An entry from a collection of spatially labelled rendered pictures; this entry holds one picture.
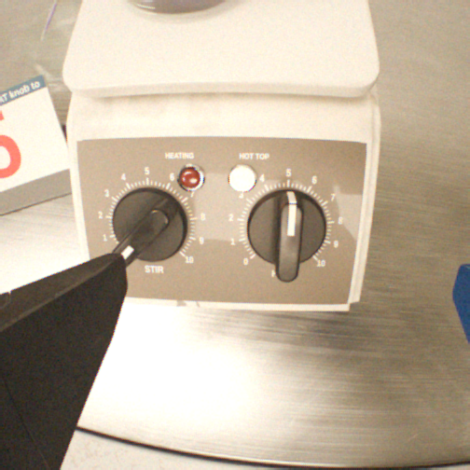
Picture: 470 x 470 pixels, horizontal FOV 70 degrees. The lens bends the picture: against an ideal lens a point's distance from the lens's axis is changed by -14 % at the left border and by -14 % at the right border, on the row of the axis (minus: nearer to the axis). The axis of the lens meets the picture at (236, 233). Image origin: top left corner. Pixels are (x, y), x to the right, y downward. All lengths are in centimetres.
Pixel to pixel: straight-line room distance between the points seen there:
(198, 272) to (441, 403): 16
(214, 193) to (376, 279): 10
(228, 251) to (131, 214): 4
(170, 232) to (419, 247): 14
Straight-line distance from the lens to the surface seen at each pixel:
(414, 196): 23
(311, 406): 21
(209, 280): 17
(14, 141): 24
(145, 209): 16
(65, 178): 23
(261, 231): 15
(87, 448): 24
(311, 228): 15
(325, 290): 17
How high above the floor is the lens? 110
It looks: 81 degrees down
